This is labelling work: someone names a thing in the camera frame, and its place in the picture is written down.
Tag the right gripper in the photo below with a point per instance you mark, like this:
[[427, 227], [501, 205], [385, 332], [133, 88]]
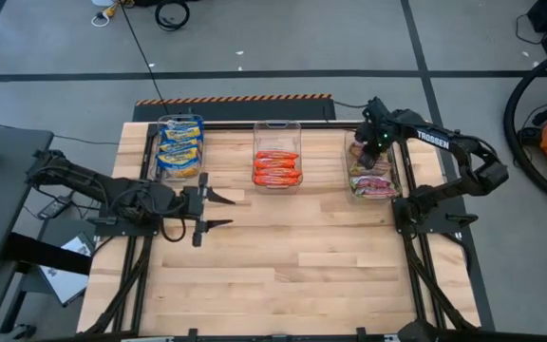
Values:
[[375, 126]]

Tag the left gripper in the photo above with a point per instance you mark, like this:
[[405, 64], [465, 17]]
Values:
[[193, 204]]

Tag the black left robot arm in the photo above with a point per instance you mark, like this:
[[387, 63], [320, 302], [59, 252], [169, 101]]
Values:
[[112, 187]]

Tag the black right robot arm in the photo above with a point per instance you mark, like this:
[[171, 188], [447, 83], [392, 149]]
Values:
[[444, 141]]

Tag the clear plastic bin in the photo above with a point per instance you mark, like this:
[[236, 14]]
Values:
[[394, 164], [153, 142], [278, 135]]

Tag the black mat with hazard stripe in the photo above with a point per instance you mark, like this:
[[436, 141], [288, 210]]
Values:
[[235, 110]]

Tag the silver laptop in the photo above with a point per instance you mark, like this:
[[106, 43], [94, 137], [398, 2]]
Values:
[[64, 282]]

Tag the black desk crossbar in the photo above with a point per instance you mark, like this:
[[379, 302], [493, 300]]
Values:
[[45, 254]]

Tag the dark grey desk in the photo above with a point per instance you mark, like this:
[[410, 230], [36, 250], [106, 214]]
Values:
[[3, 199]]

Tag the yellow white power plug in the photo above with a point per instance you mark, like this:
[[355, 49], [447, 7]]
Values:
[[107, 10]]

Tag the black aluminium table frame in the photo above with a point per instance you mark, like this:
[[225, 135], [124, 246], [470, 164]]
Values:
[[226, 127]]

